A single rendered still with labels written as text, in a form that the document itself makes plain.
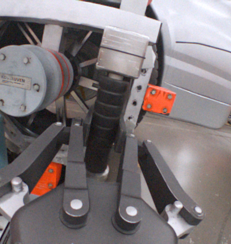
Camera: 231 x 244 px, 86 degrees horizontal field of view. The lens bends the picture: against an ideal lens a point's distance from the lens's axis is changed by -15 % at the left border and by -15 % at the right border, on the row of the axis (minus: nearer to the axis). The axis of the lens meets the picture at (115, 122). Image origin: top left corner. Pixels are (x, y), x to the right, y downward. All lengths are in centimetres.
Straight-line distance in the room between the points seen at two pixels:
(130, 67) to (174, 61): 54
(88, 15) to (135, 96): 25
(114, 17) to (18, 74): 18
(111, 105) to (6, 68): 20
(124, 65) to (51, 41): 29
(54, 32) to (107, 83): 28
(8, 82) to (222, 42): 83
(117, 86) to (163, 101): 27
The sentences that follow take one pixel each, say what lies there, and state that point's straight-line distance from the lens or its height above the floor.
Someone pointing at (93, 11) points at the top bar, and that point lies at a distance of 20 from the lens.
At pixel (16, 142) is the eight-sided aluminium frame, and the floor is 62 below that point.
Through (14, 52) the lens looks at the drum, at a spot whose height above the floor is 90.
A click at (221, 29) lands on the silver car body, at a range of 85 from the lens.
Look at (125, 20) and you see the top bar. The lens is 20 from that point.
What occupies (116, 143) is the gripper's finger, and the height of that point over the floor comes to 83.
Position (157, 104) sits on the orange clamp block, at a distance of 42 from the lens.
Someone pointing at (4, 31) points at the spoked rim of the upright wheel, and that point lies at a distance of 60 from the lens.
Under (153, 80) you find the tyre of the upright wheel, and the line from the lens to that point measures 49.
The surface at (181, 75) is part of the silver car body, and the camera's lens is 72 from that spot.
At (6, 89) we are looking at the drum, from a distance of 30.
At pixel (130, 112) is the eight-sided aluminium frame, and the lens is 41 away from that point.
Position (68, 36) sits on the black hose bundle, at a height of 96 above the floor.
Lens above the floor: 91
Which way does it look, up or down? 20 degrees down
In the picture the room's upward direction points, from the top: 15 degrees clockwise
